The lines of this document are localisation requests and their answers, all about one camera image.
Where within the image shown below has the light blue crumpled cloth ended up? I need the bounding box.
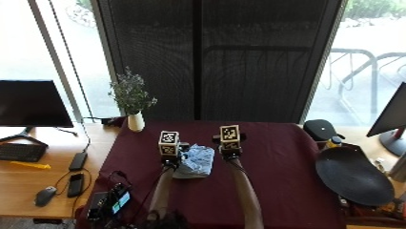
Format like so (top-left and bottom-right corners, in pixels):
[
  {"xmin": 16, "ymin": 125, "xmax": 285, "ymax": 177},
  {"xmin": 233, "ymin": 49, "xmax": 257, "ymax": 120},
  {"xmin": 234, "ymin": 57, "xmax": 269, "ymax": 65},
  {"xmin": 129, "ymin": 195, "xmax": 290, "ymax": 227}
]
[{"xmin": 172, "ymin": 143, "xmax": 217, "ymax": 179}]

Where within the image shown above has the black computer monitor with V-stand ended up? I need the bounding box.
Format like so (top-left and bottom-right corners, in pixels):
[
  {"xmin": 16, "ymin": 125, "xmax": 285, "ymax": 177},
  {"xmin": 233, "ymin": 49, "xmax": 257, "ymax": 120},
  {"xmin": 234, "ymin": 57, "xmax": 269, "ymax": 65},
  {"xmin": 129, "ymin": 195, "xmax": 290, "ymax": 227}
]
[{"xmin": 0, "ymin": 79, "xmax": 76, "ymax": 148}]

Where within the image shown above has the white marker cube on right glove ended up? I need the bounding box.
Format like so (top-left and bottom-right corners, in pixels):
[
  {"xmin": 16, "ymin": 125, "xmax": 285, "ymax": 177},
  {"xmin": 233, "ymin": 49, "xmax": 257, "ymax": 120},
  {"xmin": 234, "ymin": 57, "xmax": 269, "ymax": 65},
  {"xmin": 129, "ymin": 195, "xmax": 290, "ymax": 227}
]
[{"xmin": 218, "ymin": 124, "xmax": 242, "ymax": 151}]

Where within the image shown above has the black cable on desk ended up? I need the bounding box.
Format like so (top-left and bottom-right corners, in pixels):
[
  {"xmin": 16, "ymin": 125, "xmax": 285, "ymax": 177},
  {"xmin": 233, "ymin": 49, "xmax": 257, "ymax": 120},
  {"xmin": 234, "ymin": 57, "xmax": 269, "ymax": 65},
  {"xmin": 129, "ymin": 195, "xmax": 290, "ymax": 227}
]
[{"xmin": 53, "ymin": 167, "xmax": 94, "ymax": 220}]

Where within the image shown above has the white vase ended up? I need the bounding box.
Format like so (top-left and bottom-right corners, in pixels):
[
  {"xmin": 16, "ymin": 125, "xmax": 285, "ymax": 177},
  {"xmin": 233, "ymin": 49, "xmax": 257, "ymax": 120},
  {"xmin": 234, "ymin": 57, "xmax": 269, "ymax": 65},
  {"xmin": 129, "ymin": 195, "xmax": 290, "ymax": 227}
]
[{"xmin": 126, "ymin": 110, "xmax": 146, "ymax": 134}]

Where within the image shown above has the black phone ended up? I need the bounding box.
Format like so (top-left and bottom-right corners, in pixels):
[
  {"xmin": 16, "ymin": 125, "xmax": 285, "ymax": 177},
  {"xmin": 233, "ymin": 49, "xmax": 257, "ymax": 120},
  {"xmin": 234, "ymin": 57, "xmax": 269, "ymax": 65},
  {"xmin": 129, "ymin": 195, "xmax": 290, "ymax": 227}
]
[{"xmin": 66, "ymin": 173, "xmax": 86, "ymax": 198}]

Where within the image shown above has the grey window frame post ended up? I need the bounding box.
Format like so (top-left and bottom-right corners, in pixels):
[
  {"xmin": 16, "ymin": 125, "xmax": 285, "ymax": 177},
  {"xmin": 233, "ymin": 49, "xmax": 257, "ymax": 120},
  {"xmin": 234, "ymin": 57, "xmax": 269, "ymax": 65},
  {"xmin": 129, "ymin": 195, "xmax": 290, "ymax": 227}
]
[{"xmin": 26, "ymin": 0, "xmax": 94, "ymax": 124}]

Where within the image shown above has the black monitor with round stand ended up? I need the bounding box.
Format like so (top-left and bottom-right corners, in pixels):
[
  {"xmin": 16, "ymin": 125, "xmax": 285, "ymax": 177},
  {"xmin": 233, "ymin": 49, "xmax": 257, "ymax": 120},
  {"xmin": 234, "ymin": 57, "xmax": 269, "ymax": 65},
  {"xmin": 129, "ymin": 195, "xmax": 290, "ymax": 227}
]
[{"xmin": 365, "ymin": 81, "xmax": 406, "ymax": 157}]

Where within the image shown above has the white marker cube on left glove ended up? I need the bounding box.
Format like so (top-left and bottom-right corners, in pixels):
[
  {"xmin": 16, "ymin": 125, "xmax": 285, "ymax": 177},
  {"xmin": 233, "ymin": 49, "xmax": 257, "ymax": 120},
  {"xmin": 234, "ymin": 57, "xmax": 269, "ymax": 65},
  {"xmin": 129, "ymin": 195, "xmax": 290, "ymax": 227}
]
[{"xmin": 157, "ymin": 130, "xmax": 181, "ymax": 157}]

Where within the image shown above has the maroon tablecloth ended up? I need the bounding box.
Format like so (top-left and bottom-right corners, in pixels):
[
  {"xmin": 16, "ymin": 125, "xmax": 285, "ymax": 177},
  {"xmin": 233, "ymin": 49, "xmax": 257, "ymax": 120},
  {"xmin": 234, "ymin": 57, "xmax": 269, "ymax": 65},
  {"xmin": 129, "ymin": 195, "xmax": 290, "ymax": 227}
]
[{"xmin": 74, "ymin": 119, "xmax": 349, "ymax": 229}]

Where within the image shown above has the black hard case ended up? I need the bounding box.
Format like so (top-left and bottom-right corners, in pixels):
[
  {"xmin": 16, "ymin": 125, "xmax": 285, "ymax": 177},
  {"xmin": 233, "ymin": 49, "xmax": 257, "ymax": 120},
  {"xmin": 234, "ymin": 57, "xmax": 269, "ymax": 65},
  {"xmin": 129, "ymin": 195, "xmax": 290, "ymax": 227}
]
[{"xmin": 302, "ymin": 118, "xmax": 346, "ymax": 143}]

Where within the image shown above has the black mesh window screen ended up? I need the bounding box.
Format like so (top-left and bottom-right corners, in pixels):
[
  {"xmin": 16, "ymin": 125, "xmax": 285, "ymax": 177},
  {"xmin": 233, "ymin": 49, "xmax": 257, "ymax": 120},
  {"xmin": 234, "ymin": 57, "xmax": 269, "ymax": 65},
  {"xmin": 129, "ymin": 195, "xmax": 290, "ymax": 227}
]
[{"xmin": 90, "ymin": 0, "xmax": 349, "ymax": 124}]

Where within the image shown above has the dark grey computer mouse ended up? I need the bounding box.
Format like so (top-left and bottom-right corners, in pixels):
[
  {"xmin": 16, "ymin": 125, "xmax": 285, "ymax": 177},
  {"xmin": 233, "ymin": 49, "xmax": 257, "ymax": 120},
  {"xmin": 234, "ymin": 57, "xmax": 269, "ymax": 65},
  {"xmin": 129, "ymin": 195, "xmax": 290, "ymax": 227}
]
[{"xmin": 33, "ymin": 185, "xmax": 58, "ymax": 208}]

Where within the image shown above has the grey metal bicycle rack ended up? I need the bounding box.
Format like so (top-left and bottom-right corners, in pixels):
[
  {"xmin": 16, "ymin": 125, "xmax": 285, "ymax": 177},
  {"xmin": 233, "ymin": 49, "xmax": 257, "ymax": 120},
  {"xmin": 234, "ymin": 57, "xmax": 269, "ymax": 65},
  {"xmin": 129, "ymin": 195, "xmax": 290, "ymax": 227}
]
[{"xmin": 323, "ymin": 47, "xmax": 406, "ymax": 117}]

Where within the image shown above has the bunch of small pale flowers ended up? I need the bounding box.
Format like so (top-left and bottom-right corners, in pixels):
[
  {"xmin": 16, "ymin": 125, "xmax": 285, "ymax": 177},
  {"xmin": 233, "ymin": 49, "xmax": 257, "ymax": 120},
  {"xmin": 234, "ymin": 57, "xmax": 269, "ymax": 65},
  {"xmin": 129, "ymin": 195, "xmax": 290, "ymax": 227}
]
[{"xmin": 106, "ymin": 66, "xmax": 158, "ymax": 116}]

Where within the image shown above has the yellow bottle with black cap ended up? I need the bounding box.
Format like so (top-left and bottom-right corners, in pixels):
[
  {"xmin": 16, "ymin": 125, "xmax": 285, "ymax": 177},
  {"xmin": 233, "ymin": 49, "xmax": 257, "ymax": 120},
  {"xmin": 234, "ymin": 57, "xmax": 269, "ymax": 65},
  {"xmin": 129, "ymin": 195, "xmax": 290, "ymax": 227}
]
[{"xmin": 323, "ymin": 135, "xmax": 343, "ymax": 151}]

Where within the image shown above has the yellow flat tool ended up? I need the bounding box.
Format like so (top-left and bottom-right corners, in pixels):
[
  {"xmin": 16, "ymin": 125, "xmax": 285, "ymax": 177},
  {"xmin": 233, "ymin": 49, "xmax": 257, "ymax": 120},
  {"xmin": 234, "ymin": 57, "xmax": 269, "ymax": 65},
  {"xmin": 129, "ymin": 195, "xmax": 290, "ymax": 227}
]
[{"xmin": 9, "ymin": 160, "xmax": 52, "ymax": 171}]

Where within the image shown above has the person's left hand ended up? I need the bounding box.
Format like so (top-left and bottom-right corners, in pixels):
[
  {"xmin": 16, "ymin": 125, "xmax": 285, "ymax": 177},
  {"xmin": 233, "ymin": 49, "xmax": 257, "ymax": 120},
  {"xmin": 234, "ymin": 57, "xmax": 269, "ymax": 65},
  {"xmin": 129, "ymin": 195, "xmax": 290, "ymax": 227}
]
[{"xmin": 161, "ymin": 141, "xmax": 192, "ymax": 169}]

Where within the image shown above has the person's right hand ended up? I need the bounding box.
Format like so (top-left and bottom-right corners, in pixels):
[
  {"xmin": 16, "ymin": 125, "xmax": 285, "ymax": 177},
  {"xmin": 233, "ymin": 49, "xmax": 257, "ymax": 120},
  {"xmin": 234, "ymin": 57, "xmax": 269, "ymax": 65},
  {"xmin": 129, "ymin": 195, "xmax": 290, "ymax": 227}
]
[{"xmin": 212, "ymin": 133, "xmax": 249, "ymax": 161}]

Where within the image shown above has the black camera with lit screen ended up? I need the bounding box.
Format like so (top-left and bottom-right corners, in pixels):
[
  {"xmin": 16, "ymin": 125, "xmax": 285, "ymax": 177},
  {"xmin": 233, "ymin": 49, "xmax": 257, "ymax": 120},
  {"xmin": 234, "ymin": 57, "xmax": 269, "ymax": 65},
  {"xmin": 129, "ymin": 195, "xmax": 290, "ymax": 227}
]
[{"xmin": 85, "ymin": 181, "xmax": 133, "ymax": 224}]

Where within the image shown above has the white marker cube on glove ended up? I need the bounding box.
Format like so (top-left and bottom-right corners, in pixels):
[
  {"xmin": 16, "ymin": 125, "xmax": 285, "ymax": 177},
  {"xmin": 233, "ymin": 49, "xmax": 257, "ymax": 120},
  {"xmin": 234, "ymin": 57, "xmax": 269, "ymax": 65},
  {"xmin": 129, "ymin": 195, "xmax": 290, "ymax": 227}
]
[
  {"xmin": 218, "ymin": 124, "xmax": 242, "ymax": 151},
  {"xmin": 157, "ymin": 130, "xmax": 181, "ymax": 157}
]

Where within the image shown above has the beaded blind cord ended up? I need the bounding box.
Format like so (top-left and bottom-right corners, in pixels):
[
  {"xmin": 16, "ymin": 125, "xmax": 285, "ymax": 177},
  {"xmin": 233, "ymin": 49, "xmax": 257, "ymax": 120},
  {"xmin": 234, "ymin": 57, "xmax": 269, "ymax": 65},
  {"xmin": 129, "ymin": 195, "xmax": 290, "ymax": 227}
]
[{"xmin": 46, "ymin": 0, "xmax": 93, "ymax": 153}]

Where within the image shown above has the black keyboard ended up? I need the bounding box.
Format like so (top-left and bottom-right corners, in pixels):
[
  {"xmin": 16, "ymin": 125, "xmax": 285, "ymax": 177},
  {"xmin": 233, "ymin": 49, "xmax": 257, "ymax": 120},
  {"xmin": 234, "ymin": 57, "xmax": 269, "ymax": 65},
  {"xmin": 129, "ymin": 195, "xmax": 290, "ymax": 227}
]
[{"xmin": 0, "ymin": 142, "xmax": 48, "ymax": 163}]

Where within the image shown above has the black power adapter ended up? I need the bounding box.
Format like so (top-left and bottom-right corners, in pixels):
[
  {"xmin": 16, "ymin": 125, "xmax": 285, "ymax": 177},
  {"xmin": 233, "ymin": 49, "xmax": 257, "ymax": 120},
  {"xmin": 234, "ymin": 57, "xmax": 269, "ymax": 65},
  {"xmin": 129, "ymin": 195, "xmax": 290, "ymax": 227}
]
[{"xmin": 100, "ymin": 116, "xmax": 126, "ymax": 127}]

